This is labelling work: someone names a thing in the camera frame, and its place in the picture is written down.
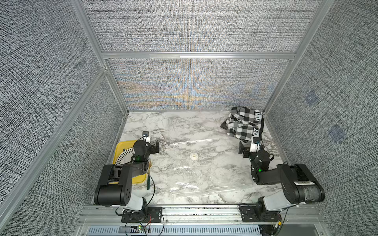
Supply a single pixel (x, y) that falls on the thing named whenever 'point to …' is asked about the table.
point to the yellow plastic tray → (119, 147)
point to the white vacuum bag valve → (194, 156)
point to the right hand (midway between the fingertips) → (249, 138)
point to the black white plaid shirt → (244, 124)
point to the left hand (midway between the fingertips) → (152, 139)
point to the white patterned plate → (125, 156)
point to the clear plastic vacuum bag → (204, 166)
